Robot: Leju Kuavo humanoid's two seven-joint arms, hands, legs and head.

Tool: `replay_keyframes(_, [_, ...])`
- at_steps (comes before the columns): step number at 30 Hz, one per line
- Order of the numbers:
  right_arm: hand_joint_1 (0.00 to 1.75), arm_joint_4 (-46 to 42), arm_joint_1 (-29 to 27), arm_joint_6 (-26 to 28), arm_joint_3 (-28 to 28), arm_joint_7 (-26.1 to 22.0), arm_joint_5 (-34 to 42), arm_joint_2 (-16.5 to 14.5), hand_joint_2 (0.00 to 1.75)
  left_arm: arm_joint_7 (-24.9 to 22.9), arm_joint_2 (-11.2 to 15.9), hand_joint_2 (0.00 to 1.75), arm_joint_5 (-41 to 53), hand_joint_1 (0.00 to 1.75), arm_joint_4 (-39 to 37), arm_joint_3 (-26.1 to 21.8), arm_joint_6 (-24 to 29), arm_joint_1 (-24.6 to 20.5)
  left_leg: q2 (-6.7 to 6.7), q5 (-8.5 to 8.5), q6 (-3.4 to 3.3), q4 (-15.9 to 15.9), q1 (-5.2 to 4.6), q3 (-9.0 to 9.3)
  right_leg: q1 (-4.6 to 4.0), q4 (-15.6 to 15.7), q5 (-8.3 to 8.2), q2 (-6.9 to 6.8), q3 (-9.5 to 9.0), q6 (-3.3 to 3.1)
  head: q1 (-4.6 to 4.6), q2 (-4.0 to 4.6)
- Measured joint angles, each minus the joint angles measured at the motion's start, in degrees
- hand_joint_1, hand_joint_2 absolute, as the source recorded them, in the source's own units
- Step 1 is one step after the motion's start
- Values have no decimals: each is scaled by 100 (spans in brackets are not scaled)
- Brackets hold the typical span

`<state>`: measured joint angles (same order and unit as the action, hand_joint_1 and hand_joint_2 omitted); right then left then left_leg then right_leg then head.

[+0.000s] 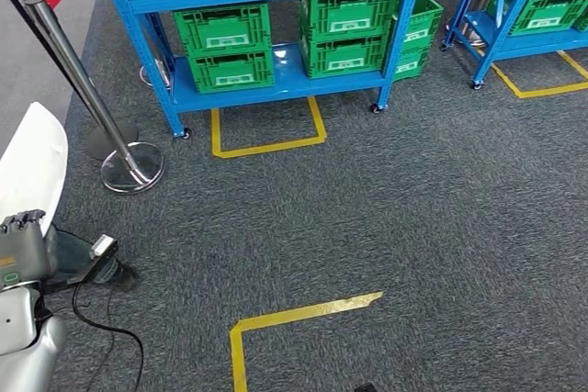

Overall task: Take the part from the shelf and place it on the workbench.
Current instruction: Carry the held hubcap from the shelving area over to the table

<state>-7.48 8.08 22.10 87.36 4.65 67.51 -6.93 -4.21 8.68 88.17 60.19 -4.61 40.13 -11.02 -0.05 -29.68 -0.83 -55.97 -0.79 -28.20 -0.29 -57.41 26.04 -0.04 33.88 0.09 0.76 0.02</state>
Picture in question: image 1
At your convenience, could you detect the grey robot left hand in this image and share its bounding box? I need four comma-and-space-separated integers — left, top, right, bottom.
0, 209, 60, 293

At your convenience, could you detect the white curved plastic part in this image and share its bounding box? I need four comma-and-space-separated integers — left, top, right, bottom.
0, 102, 69, 239

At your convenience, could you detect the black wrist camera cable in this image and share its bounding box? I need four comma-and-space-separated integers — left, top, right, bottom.
71, 282, 145, 392

